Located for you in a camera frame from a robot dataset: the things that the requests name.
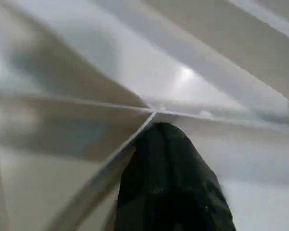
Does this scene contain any white plastic table top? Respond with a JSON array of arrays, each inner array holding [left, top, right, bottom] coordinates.
[[0, 0, 289, 231]]

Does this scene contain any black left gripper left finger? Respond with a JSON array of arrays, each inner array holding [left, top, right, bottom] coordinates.
[[117, 122, 176, 231]]

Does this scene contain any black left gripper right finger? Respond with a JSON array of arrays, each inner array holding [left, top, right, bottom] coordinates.
[[162, 123, 237, 231]]

